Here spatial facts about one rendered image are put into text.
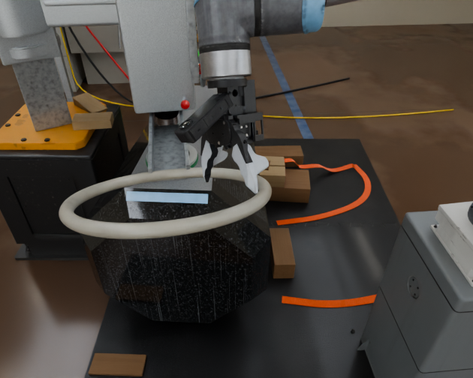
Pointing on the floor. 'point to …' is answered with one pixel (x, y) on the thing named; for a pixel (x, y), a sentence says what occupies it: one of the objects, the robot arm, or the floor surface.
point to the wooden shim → (118, 364)
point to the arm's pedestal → (426, 311)
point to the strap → (325, 217)
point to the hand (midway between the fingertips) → (226, 189)
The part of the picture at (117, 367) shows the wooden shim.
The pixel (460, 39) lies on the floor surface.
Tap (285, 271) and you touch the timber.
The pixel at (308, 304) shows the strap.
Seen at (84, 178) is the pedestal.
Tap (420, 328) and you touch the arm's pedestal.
